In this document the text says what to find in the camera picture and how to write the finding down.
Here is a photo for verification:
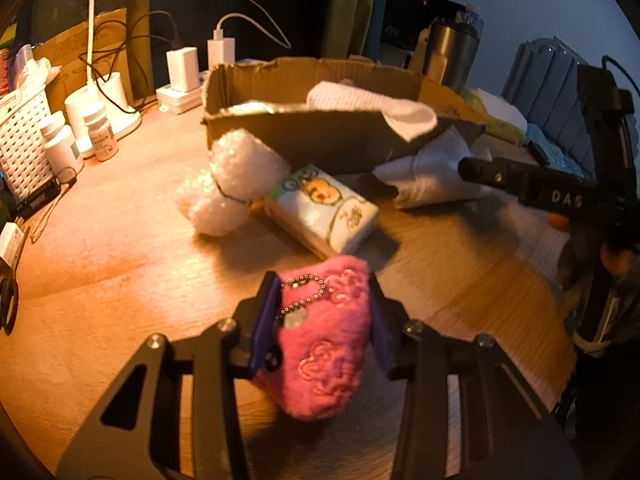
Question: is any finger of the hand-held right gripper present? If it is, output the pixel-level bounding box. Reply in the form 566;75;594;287
459;156;598;213

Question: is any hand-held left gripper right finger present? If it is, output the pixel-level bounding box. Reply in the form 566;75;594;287
369;280;583;480

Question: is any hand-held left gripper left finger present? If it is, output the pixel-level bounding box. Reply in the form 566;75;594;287
55;271;281;480

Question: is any pink plush pouch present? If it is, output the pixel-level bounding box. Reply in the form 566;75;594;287
250;255;376;421

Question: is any white soft tissue sheet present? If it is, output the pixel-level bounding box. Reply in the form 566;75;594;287
372;127;496;210

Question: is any printed tissue packet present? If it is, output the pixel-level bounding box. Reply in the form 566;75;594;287
263;164;381;256

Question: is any white bubble wrap bundle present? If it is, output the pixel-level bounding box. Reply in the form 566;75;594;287
175;129;292;237

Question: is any white textured towel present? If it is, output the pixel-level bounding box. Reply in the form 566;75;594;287
306;80;437;142

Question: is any cardboard box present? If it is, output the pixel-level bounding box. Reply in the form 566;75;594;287
201;56;488;173

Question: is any person's right hand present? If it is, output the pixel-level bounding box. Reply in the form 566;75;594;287
547;212;637;278

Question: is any blue printed blanket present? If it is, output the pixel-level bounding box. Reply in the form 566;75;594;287
520;122;596;181

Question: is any grey padded headboard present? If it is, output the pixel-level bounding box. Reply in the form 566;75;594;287
500;37;586;136

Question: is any yellow tissue box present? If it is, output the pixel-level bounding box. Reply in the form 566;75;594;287
460;87;528;142

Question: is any stainless steel tumbler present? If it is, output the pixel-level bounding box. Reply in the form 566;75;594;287
425;17;483;92

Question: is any black computer monitor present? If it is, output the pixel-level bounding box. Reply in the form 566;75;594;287
382;0;468;51

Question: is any white power strip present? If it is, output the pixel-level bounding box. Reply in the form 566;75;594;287
156;72;211;115

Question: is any labelled white pill bottle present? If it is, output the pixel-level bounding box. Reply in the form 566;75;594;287
82;102;121;162

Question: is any narrow yellow curtain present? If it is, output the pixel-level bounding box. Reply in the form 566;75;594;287
322;0;381;58

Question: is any black flat case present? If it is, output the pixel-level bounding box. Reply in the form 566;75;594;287
12;177;63;216

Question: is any wide white charger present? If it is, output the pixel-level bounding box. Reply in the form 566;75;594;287
166;46;199;92

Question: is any small white box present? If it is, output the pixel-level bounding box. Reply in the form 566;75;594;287
0;222;26;266

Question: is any tall white charger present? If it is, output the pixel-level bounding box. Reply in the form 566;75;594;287
207;30;236;73

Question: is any white desk lamp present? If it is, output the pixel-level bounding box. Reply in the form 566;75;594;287
64;0;142;158

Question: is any white plastic basket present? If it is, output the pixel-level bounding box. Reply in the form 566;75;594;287
0;80;56;198

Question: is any cardboard sheet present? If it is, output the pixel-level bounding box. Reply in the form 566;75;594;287
32;7;136;106

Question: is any crumpled white tissue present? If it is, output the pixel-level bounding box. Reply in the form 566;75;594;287
7;57;63;93

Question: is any white charger cable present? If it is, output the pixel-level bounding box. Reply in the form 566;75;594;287
216;12;292;50

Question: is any black cable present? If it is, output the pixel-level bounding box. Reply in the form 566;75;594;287
77;10;181;111

